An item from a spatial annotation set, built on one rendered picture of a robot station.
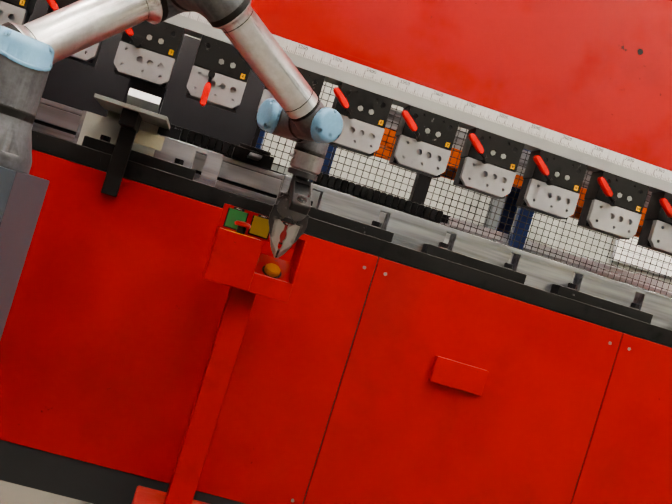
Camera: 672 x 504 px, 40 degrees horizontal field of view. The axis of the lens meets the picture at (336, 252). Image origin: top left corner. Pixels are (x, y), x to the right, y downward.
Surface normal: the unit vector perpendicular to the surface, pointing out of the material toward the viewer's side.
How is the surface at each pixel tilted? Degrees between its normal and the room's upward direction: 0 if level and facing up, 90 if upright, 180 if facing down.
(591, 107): 90
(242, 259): 90
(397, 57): 90
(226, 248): 90
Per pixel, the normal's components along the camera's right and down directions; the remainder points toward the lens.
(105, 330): 0.15, 0.04
